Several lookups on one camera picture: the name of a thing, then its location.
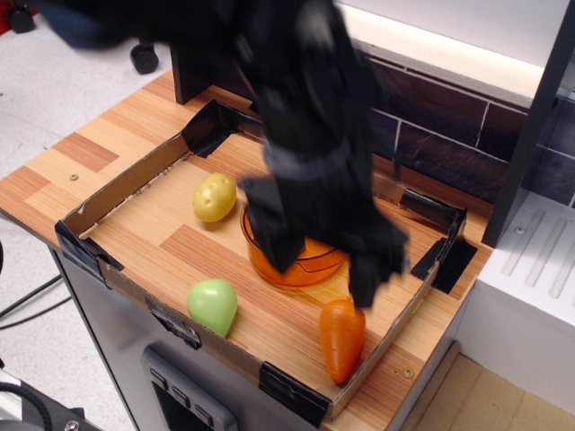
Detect black metal bracket bottom left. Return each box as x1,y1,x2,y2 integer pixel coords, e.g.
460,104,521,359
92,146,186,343
1,368,100,431

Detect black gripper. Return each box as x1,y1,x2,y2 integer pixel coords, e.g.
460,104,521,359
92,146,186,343
240,144,407,309

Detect cardboard fence with black tape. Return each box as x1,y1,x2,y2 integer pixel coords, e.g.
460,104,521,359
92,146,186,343
56,101,470,430

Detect transparent orange plastic pot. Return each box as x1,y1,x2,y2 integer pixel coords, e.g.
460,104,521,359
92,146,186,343
240,208,347,288

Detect grey control panel with buttons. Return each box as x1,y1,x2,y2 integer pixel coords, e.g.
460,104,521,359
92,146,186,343
141,347,239,431

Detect yellow toy potato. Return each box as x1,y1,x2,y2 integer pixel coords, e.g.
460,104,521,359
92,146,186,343
192,172,236,223

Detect green toy pear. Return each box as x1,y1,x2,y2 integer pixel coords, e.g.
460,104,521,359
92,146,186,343
187,278,238,338

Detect black office chair caster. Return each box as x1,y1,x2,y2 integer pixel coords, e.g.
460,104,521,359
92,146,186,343
129,41,159,75

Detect dark upright post left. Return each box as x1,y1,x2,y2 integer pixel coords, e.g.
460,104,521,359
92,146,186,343
170,43,214,105

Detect black floor cables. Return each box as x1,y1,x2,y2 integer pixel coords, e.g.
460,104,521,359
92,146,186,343
0,273,72,331

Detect orange toy carrot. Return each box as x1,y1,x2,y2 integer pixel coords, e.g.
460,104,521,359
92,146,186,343
319,297,367,384

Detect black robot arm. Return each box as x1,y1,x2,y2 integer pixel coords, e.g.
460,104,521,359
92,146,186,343
34,1,407,308

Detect dark grey upright post right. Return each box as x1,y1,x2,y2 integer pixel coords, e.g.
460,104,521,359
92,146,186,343
482,1,574,247

